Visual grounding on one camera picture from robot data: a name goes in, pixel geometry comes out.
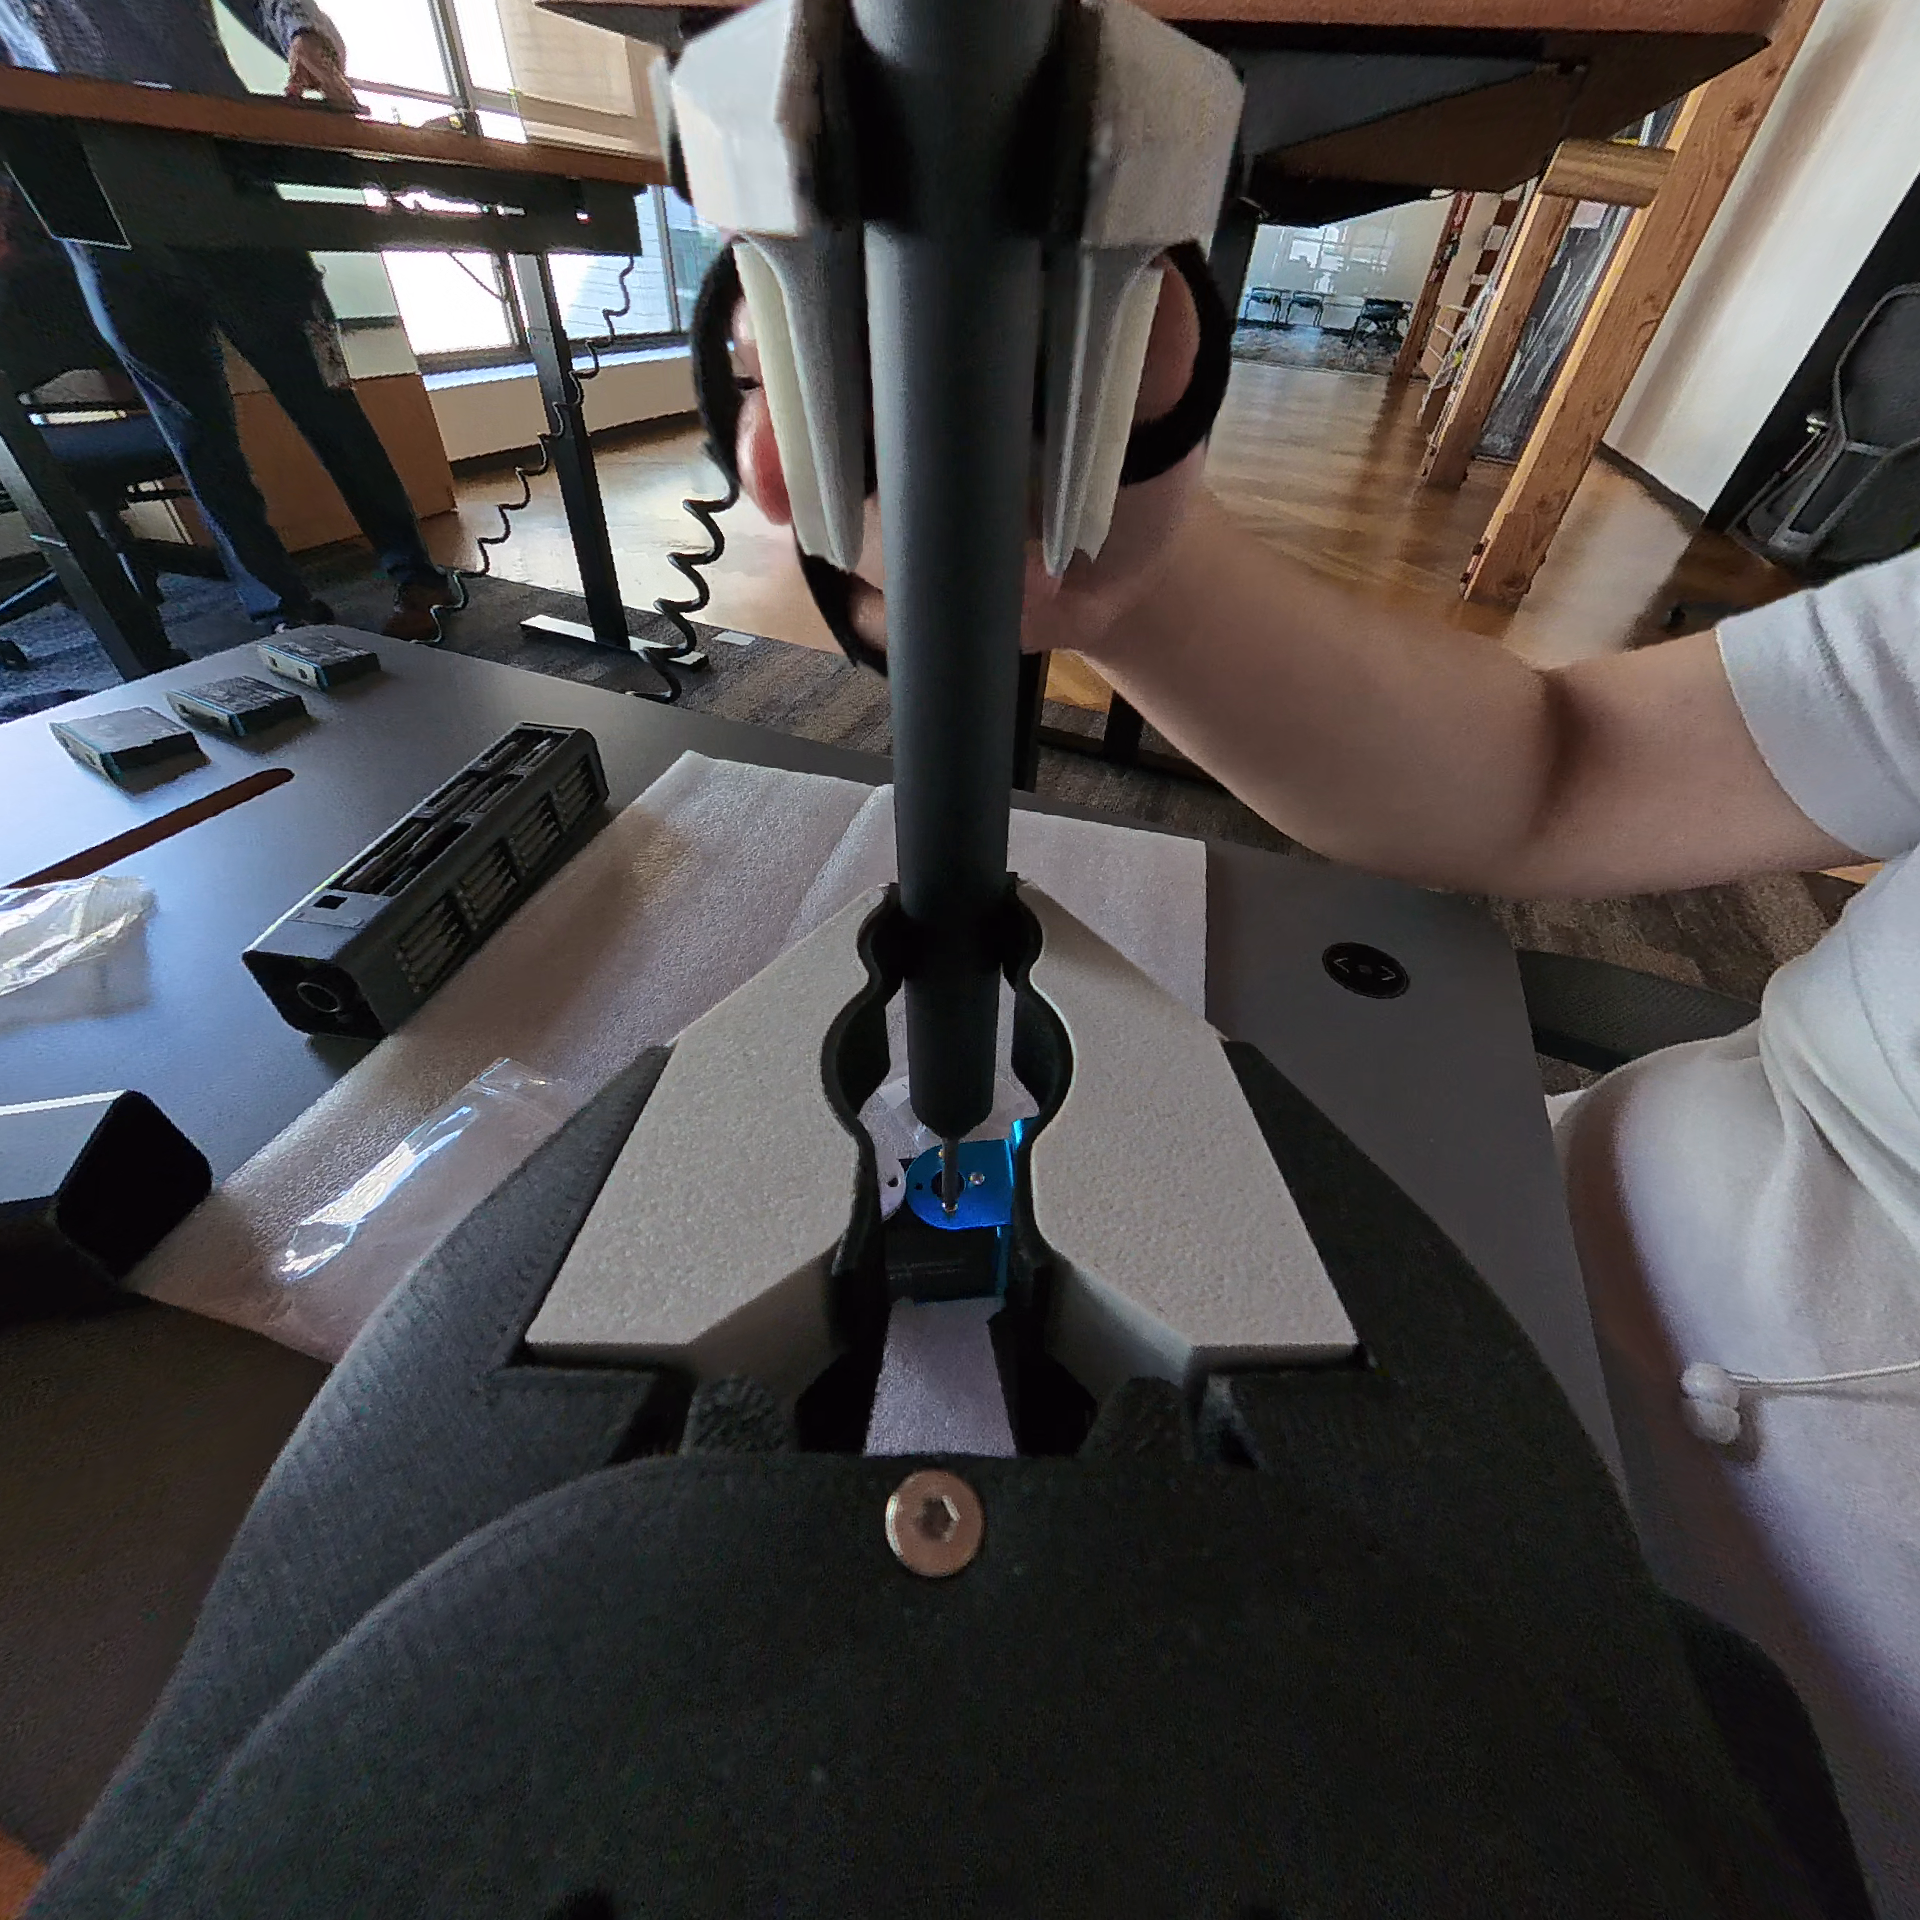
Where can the person's right hand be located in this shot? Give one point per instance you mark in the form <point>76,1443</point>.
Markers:
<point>1106,600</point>

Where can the small black teal-edged box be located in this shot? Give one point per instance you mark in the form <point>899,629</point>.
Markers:
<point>317,661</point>
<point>128,743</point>
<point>240,705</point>

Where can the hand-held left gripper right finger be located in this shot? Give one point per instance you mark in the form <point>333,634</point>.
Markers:
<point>1198,1201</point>

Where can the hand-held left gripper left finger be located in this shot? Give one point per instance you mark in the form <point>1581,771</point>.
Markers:
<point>677,1201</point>

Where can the person's white shirt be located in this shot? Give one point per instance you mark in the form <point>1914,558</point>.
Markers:
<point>1800,1201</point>

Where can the dark square case sleeve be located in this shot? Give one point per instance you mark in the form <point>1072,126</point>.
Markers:
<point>128,1184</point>

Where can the round desk control button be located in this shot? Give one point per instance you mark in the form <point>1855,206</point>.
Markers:
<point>1364,971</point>

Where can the white foam sheet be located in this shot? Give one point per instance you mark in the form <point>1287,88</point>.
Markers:
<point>716,858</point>

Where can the large window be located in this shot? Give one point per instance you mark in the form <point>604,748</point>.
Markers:
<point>448,315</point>

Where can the blue bracket servo assembly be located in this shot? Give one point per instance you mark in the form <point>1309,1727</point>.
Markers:
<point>984,1167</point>

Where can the wooden beam post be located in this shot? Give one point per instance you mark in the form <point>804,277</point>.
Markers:
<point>1650,301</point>

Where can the grey desk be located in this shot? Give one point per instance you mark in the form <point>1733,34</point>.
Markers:
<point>194,937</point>

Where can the wooden cabinet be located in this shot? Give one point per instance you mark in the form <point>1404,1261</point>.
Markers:
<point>297,451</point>

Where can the black electric screwdriver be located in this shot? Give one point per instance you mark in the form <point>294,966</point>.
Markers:
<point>952,600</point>

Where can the person's right forearm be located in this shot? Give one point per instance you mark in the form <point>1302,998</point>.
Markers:
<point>1425,718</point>

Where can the empty clear plastic bag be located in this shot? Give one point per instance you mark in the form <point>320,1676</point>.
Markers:
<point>419,1154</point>

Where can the wooden top standing desk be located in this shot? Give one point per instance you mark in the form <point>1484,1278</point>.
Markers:
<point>297,225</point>
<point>1425,136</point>

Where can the crumpled clear plastic wrap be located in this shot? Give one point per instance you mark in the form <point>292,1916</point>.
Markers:
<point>70,931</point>

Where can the black mesh office chair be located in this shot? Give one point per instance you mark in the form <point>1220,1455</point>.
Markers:
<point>1636,1004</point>

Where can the black screwdriver bit case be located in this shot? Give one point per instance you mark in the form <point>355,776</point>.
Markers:
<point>448,871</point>

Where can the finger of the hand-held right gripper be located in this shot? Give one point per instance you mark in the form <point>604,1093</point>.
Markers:
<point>1142,136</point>
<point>762,136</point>

